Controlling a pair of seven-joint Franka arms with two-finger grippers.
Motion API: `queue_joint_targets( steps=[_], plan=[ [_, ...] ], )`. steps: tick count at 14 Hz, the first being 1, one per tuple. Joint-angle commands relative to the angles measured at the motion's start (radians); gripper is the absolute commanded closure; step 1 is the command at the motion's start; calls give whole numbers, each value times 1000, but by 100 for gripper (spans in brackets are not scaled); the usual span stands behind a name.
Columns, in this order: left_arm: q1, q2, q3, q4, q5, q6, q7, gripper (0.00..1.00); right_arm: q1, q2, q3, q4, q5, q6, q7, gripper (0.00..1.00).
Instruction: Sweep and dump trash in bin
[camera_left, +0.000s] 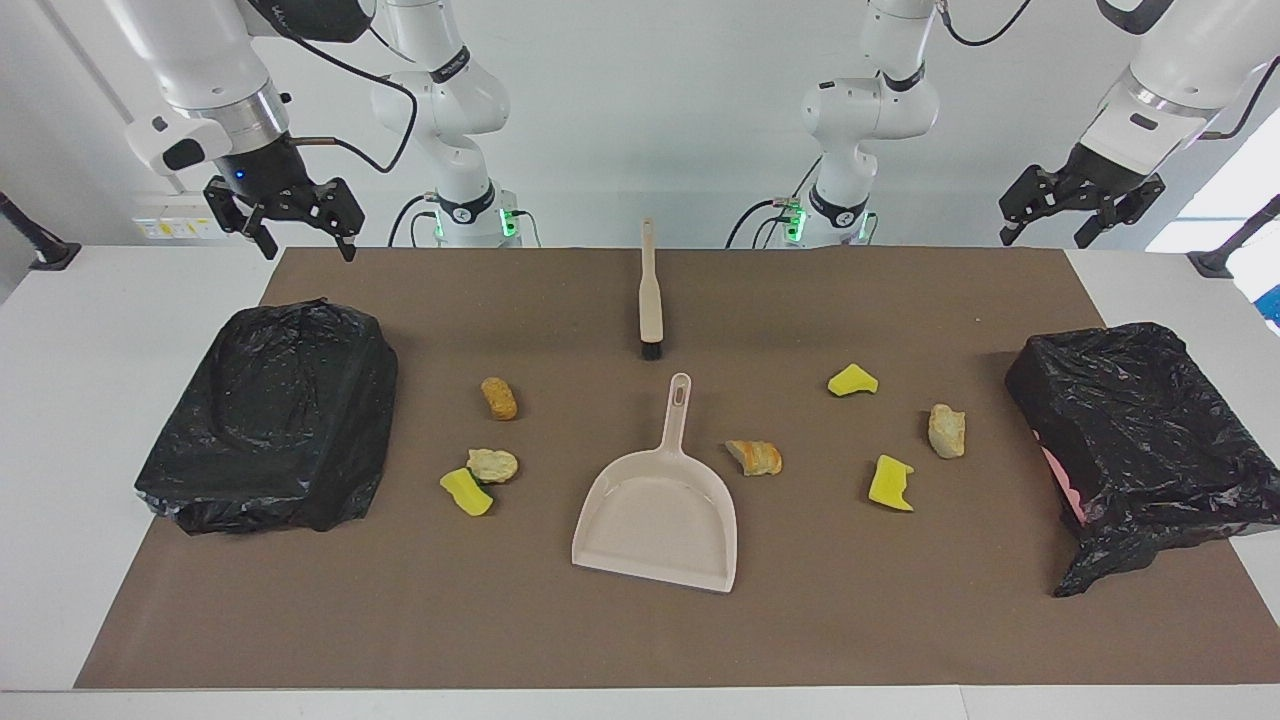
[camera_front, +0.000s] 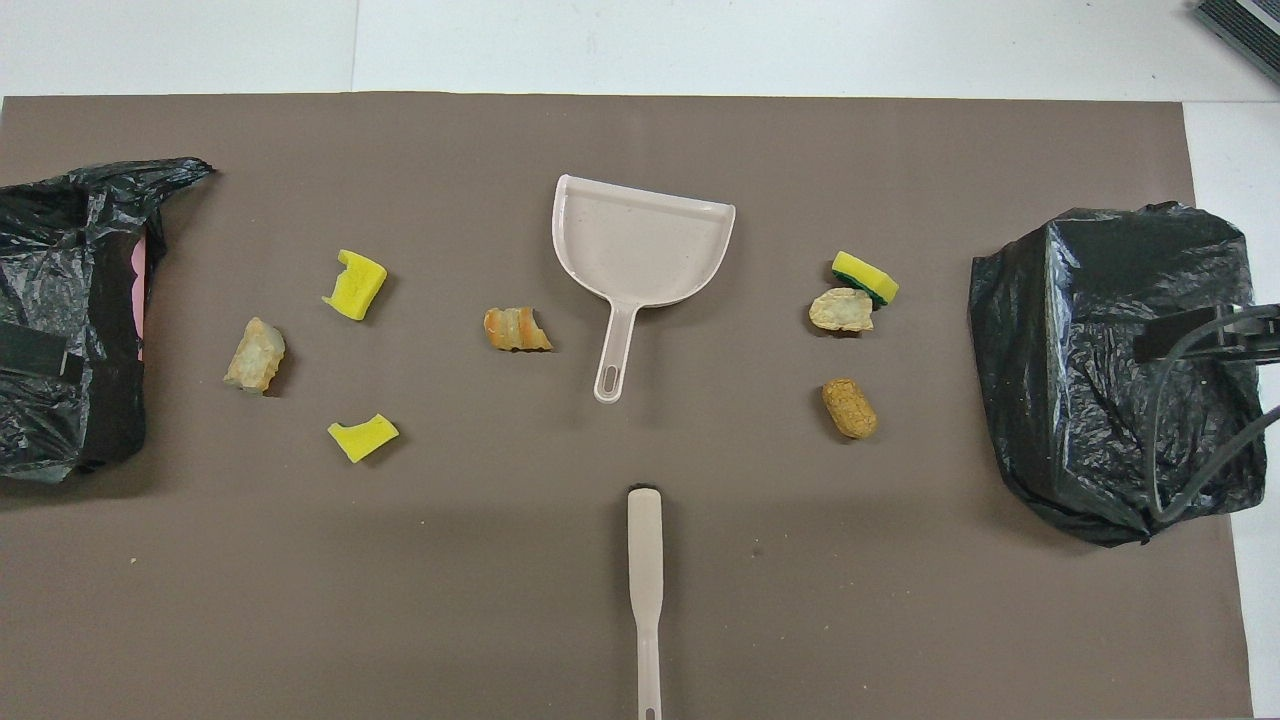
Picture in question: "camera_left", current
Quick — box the black plastic trash bag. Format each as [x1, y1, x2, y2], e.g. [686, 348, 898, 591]
[135, 298, 399, 536]
[1005, 322, 1280, 599]

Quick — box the notched yellow sponge piece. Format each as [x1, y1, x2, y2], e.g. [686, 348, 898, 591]
[868, 454, 916, 513]

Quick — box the pink plastic bin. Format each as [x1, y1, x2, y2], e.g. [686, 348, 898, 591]
[1038, 445, 1088, 528]

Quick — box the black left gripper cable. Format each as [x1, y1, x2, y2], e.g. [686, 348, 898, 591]
[935, 0, 1280, 141]

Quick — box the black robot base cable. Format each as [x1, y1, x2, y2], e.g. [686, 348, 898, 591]
[727, 155, 826, 249]
[388, 193, 441, 248]

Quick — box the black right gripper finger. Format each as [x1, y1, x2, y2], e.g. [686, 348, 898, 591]
[299, 177, 366, 264]
[204, 177, 281, 262]

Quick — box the brown table mat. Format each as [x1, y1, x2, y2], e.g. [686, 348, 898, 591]
[75, 247, 1280, 689]

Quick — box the yellow sponge with green pad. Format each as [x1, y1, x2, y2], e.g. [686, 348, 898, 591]
[440, 467, 495, 518]

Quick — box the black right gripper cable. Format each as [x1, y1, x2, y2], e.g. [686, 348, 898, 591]
[255, 0, 419, 176]

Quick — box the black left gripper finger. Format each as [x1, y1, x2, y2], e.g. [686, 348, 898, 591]
[999, 164, 1062, 247]
[1074, 180, 1167, 250]

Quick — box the beige plastic dustpan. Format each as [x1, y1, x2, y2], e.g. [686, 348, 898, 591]
[571, 373, 739, 595]

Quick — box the golden brown croissant piece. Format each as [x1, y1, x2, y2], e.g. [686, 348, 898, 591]
[725, 440, 784, 477]

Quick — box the black stand foot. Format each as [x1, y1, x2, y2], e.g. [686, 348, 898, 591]
[1187, 193, 1280, 280]
[0, 190, 83, 273]

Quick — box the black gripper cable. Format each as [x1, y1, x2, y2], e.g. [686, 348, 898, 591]
[935, 0, 1280, 141]
[255, 0, 419, 176]

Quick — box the white wall socket box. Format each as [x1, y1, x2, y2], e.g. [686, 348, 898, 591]
[132, 192, 239, 241]

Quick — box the beige hand brush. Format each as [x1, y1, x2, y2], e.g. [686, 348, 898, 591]
[638, 219, 666, 361]

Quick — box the beige croissant chunk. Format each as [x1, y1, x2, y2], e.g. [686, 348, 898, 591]
[466, 448, 520, 485]
[928, 403, 968, 460]

